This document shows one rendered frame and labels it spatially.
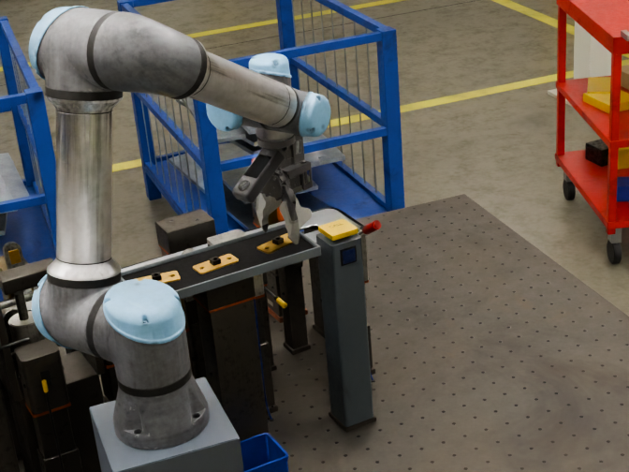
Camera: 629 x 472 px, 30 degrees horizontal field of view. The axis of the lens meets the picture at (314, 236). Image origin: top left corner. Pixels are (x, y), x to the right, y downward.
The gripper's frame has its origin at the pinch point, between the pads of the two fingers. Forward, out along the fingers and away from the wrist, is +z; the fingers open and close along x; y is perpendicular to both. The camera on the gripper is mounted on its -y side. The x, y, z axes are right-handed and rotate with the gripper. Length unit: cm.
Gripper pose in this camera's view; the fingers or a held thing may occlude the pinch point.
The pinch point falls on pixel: (277, 234)
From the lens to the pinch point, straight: 226.7
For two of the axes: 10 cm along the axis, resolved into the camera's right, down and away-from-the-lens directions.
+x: -6.8, -2.6, 6.8
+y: 7.3, -3.5, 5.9
